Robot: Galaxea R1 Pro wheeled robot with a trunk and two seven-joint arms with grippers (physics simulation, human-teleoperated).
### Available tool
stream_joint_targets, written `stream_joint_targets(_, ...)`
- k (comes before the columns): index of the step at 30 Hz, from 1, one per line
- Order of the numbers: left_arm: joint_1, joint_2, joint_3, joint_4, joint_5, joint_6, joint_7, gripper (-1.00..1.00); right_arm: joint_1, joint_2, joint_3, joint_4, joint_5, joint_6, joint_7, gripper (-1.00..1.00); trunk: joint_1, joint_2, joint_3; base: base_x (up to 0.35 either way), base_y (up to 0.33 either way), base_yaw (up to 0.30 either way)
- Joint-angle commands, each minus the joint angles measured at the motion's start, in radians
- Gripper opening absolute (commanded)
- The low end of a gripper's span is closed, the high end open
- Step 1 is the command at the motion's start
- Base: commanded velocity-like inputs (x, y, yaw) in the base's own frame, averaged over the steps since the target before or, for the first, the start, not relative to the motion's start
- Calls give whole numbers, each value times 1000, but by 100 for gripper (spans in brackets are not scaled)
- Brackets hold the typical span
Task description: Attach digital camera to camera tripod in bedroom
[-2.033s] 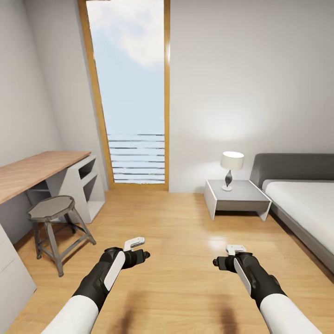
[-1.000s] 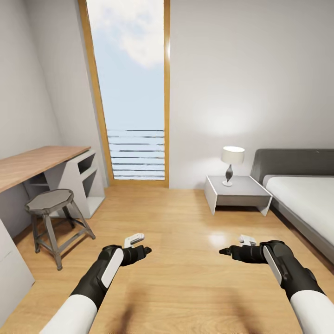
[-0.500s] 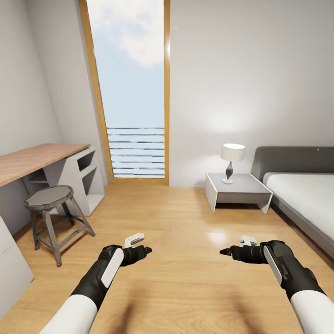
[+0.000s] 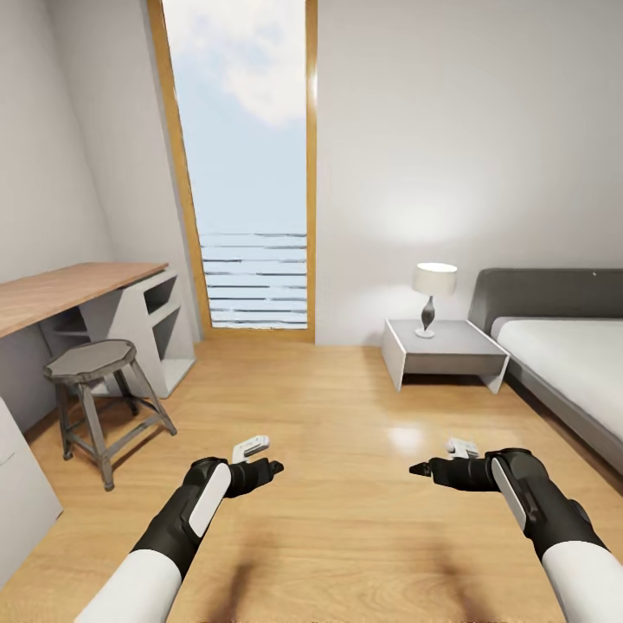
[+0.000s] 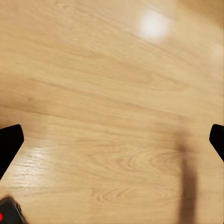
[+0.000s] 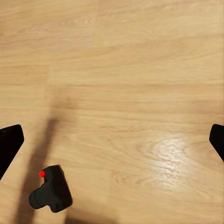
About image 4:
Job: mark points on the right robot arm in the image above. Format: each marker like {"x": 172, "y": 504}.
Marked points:
{"x": 586, "y": 578}

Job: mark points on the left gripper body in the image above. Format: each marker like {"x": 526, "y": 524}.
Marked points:
{"x": 255, "y": 474}

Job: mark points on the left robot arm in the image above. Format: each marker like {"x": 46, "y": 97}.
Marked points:
{"x": 144, "y": 588}

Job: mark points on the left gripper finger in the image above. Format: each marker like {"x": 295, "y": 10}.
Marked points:
{"x": 275, "y": 467}

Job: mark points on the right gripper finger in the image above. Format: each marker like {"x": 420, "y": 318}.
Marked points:
{"x": 423, "y": 469}

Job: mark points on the desk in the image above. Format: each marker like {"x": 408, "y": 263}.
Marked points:
{"x": 75, "y": 305}

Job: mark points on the table lamp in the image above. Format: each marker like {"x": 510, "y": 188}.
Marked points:
{"x": 435, "y": 280}

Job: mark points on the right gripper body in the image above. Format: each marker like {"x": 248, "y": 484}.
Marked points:
{"x": 453, "y": 473}

